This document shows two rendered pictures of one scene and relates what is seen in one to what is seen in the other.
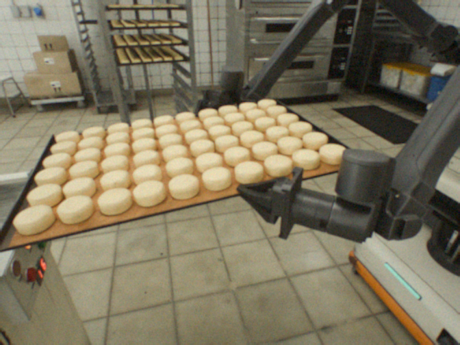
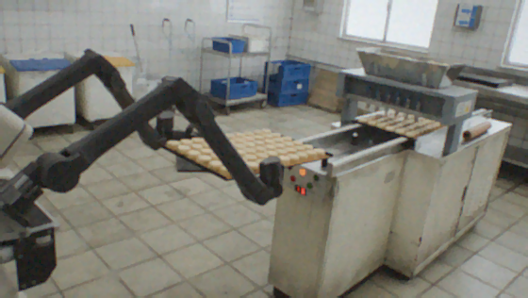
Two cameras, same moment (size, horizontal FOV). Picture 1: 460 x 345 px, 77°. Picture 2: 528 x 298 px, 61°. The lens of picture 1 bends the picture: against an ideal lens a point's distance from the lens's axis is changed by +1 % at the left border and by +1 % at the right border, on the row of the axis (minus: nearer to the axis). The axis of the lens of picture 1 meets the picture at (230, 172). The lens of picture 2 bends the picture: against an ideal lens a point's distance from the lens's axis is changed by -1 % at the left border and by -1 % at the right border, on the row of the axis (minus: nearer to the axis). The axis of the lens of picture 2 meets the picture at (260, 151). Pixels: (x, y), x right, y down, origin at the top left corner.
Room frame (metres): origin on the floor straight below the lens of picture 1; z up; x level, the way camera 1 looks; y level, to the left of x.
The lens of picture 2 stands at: (2.07, -0.71, 1.60)
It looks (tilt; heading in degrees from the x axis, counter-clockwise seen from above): 20 degrees down; 150
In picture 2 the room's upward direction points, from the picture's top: 5 degrees clockwise
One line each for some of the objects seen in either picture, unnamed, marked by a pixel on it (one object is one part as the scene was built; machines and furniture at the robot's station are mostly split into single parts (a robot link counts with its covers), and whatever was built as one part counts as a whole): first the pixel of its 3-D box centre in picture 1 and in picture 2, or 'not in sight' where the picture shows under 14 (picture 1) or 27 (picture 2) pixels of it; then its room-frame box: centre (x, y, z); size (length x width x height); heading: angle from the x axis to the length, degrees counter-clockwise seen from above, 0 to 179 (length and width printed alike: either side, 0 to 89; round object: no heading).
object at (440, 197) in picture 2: not in sight; (415, 180); (0.04, 1.73, 0.42); 1.28 x 0.72 x 0.84; 108
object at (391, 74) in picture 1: (401, 74); not in sight; (4.27, -2.45, 0.36); 0.47 x 0.39 x 0.26; 103
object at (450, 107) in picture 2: not in sight; (400, 108); (0.19, 1.28, 1.01); 0.72 x 0.33 x 0.34; 18
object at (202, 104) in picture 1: (205, 115); not in sight; (0.80, 0.07, 0.98); 0.09 x 0.07 x 0.07; 152
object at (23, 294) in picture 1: (24, 257); (304, 179); (0.46, 0.46, 0.77); 0.24 x 0.04 x 0.14; 18
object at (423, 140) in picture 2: not in sight; (459, 126); (0.23, 1.80, 0.88); 1.28 x 0.01 x 0.07; 108
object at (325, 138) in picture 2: not in sight; (384, 121); (0.01, 1.34, 0.87); 2.01 x 0.03 x 0.07; 108
